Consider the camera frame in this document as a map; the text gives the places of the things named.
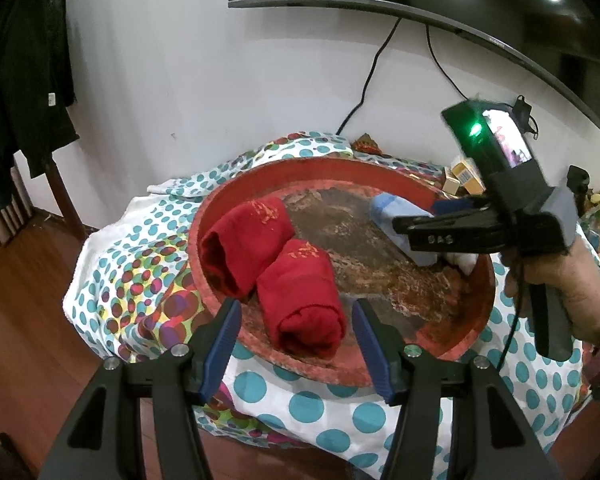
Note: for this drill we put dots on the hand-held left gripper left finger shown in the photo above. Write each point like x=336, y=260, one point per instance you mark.
x=220, y=355

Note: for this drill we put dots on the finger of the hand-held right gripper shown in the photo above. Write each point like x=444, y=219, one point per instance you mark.
x=460, y=206
x=445, y=237

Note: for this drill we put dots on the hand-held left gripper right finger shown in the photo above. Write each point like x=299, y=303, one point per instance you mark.
x=375, y=355

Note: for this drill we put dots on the blue towel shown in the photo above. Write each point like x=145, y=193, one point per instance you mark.
x=385, y=212

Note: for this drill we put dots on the red round tray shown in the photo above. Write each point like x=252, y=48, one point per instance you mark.
x=360, y=255

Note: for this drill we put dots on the red towel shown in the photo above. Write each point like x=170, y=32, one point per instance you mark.
x=300, y=295
x=250, y=240

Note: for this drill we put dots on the person's right hand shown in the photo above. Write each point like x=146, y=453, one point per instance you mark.
x=590, y=295

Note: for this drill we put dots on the small beige box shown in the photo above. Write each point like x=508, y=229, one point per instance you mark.
x=450, y=180

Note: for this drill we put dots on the polka dot tablecloth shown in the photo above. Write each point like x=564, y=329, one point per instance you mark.
x=320, y=405

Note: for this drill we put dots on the black power adapter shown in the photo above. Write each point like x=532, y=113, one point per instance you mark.
x=522, y=109

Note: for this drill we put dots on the red snack packet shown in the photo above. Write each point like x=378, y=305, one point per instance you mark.
x=366, y=143

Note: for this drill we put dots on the wooden chair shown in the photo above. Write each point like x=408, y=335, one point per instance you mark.
x=62, y=195

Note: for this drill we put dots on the dark hanging jacket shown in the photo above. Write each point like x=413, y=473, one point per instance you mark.
x=20, y=85

